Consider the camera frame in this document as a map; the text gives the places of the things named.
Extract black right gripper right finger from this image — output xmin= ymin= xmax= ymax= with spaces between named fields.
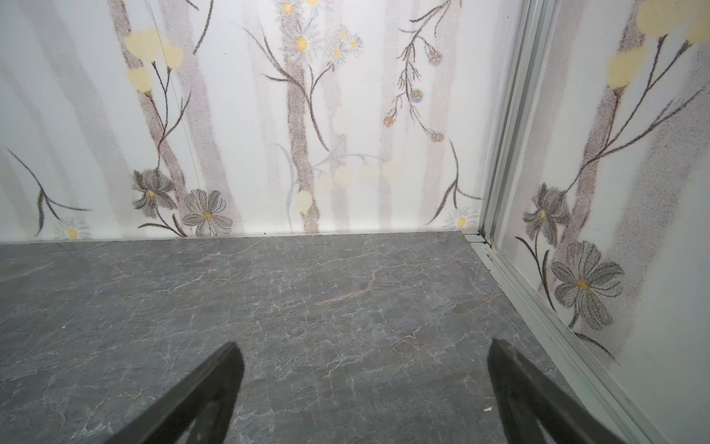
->
xmin=487 ymin=339 xmax=621 ymax=444

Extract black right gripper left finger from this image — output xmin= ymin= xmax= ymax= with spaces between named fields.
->
xmin=107 ymin=342 xmax=245 ymax=443

